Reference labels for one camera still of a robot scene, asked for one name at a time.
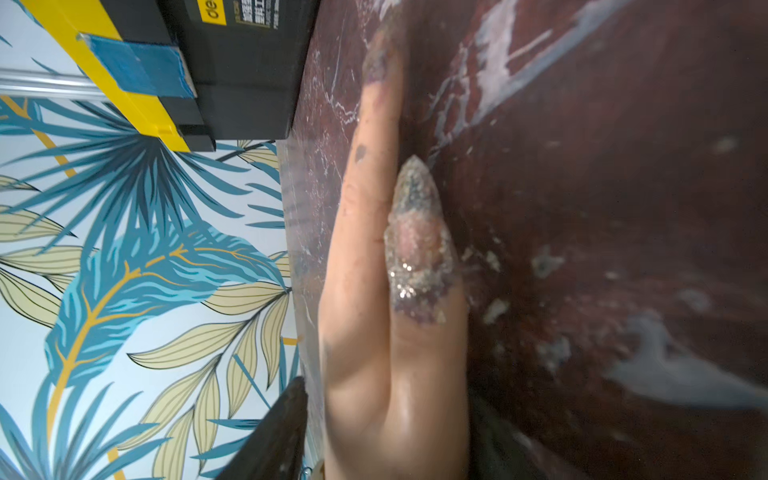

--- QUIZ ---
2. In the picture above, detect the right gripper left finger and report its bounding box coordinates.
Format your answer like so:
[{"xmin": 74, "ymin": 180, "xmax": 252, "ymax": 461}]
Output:
[{"xmin": 215, "ymin": 376, "xmax": 308, "ymax": 480}]

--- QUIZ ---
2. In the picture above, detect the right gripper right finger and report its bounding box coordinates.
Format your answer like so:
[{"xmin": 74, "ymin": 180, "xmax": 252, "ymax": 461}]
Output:
[{"xmin": 468, "ymin": 389, "xmax": 590, "ymax": 480}]

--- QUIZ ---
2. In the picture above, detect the mannequin hand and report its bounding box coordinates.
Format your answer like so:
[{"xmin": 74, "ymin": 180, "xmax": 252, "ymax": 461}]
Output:
[{"xmin": 318, "ymin": 6, "xmax": 469, "ymax": 479}]

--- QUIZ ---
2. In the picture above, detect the yellow black toolbox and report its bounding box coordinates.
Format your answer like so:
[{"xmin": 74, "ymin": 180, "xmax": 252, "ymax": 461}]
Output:
[{"xmin": 26, "ymin": 1, "xmax": 318, "ymax": 152}]

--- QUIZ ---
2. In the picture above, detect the left aluminium frame post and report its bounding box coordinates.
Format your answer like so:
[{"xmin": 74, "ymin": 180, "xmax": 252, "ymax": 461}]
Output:
[{"xmin": 1, "ymin": 69, "xmax": 108, "ymax": 101}]

